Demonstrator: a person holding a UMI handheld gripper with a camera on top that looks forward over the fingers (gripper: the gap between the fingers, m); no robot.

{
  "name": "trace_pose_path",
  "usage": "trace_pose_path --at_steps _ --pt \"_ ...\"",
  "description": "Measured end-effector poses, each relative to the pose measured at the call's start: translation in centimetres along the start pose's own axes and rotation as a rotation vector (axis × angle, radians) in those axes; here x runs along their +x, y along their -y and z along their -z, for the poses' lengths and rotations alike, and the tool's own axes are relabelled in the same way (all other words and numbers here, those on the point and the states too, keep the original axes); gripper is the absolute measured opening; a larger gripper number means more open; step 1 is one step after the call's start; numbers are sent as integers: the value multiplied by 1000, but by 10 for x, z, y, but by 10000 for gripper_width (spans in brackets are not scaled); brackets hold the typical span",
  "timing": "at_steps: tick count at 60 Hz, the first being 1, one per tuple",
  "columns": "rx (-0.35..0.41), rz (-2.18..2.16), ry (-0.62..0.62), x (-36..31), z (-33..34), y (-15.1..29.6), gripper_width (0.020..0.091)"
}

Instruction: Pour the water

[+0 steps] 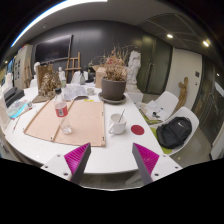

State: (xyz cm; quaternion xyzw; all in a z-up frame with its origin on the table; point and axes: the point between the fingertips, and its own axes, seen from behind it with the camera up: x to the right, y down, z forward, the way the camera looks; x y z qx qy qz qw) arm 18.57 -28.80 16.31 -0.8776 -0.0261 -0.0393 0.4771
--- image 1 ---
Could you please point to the clear red-labelled plastic bottle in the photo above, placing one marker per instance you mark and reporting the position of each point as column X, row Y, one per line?
column 61, row 110

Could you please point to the green spray bottle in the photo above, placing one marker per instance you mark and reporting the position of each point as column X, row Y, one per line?
column 63, row 83

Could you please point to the white ceramic mug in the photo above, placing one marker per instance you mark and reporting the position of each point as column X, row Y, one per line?
column 116, row 129

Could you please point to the crumpled printed paper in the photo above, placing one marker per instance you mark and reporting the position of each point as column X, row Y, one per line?
column 75, row 91

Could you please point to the metal spoon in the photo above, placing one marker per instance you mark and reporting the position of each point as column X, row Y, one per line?
column 121, row 115

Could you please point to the dried plant in grey pot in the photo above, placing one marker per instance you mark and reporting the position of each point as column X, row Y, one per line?
column 114, row 88

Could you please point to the white plaster head bust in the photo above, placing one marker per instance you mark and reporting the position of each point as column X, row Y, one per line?
column 36, row 66

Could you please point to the golden brown carved sculpture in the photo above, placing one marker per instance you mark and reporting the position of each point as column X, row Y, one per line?
column 50, row 85

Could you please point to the grey plant saucer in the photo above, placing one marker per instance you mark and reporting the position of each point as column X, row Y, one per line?
column 111, row 101

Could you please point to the black wall screen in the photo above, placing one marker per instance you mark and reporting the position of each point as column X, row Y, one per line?
column 53, row 48

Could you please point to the small grey cup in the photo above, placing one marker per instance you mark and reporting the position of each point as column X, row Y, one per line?
column 90, row 91

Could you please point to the black backpack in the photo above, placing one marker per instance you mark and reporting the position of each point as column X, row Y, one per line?
column 173, row 131

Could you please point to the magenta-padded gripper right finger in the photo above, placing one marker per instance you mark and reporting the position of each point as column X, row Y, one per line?
column 146, row 158

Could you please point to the brown wooden figure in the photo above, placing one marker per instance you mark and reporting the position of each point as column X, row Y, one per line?
column 182, row 91

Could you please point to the tall white plaster statue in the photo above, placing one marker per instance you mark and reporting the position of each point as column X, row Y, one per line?
column 134, row 71

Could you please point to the stack of papers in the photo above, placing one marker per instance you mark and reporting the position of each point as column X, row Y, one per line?
column 153, row 110

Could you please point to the wooden easel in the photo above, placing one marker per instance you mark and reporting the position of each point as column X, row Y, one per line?
column 73, row 65

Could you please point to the black box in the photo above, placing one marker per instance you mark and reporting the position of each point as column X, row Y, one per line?
column 13, row 95

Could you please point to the flat round red coaster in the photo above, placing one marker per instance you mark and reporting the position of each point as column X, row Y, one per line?
column 137, row 130

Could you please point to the white cabinet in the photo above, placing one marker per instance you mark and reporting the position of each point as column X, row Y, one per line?
column 21, row 65

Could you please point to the round ceiling spotlight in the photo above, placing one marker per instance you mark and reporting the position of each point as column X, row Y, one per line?
column 206, row 43
column 170, row 36

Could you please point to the long ceiling light strip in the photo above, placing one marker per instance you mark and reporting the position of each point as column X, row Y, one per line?
column 50, row 11

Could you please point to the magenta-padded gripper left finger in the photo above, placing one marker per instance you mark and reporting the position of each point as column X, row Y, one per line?
column 78, row 156

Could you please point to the plywood drawing board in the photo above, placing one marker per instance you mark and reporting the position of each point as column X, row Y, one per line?
column 86, row 123

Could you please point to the yellow strip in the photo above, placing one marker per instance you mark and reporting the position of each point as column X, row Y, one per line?
column 88, row 100

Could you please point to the small white plaster figurine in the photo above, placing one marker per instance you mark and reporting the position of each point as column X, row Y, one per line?
column 61, row 73

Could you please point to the colourful packets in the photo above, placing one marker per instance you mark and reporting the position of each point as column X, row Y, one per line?
column 18, row 109

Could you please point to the pencil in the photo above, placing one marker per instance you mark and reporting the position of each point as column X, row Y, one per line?
column 16, row 125

